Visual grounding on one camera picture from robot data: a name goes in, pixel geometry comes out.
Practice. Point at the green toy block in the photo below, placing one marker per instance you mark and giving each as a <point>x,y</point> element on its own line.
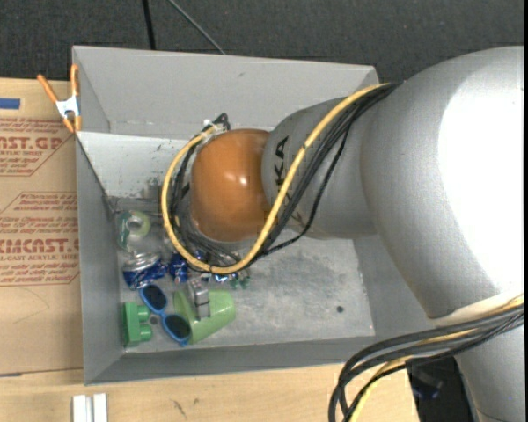
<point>133,323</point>

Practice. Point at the blue sunglasses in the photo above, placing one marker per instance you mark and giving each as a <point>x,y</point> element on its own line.
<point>155,298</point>

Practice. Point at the crushed blue drink can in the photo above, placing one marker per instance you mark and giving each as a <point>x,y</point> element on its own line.
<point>141,273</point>

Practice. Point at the clear green-tinted bottle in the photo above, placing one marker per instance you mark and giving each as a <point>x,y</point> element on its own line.
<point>134,229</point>

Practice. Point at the brown cardboard board red print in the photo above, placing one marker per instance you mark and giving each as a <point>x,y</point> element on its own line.
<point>31,218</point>

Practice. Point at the grey metal bin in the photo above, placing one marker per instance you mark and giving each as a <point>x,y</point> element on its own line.
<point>290,288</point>

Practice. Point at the blue crumpled packet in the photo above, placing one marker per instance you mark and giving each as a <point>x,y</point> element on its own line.
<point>178,267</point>

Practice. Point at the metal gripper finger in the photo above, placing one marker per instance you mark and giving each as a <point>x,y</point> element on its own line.
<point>203,306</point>
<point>194,286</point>

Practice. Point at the light green plastic cup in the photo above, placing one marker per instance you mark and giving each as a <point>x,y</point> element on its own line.
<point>220,317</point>

